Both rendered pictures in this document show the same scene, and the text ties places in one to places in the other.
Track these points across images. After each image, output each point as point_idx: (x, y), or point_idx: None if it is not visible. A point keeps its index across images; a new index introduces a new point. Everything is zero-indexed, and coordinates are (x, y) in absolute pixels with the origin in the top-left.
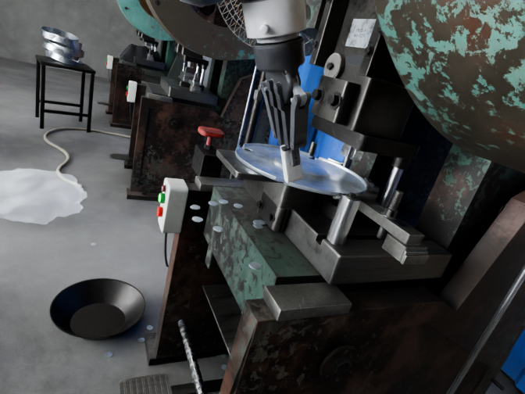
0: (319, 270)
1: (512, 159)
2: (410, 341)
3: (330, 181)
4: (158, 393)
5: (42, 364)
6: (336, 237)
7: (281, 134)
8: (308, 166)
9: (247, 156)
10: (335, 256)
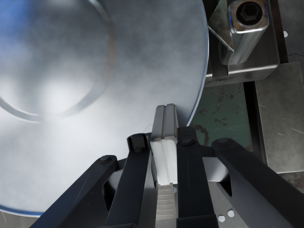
0: (238, 82)
1: None
2: None
3: (121, 8)
4: (159, 188)
5: None
6: (248, 56)
7: (156, 197)
8: (45, 31)
9: (22, 182)
10: (269, 69)
